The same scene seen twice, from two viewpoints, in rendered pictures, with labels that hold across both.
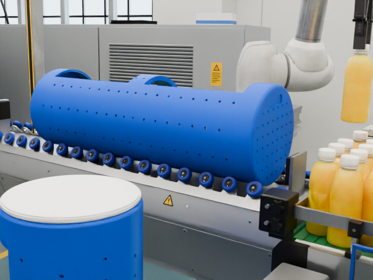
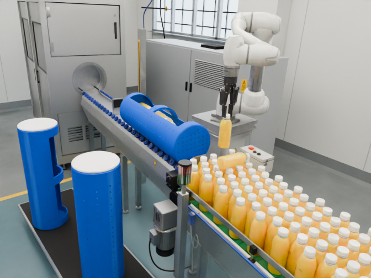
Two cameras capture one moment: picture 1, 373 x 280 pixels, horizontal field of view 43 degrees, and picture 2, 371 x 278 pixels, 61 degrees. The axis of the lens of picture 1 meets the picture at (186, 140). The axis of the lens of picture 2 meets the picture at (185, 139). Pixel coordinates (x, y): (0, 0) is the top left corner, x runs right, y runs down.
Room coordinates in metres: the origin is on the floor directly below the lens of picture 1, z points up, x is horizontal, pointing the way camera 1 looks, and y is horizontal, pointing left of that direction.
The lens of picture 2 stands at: (-0.44, -0.88, 1.89)
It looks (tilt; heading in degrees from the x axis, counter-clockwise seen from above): 22 degrees down; 22
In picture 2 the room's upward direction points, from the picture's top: 3 degrees clockwise
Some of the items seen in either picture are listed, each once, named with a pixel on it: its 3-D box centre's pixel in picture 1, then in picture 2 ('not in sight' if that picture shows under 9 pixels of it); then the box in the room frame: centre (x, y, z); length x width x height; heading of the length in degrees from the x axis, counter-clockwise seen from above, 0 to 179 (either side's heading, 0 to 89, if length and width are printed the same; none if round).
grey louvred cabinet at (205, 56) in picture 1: (120, 122); (201, 100); (3.60, 0.51, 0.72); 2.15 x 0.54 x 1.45; 63
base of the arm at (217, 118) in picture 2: not in sight; (223, 117); (1.93, -0.26, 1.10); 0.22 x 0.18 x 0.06; 75
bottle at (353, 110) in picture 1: (357, 86); (224, 132); (1.26, -0.45, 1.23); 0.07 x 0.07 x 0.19
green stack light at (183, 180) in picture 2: not in sight; (184, 176); (0.74, -0.41, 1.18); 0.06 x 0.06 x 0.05
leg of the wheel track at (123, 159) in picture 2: not in sight; (125, 184); (1.79, 0.61, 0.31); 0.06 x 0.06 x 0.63; 56
